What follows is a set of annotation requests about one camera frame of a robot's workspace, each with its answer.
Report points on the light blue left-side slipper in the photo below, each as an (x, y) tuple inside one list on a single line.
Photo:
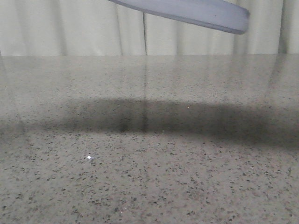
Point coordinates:
[(215, 14)]

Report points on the pale green curtain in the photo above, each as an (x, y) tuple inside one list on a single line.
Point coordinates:
[(102, 28)]

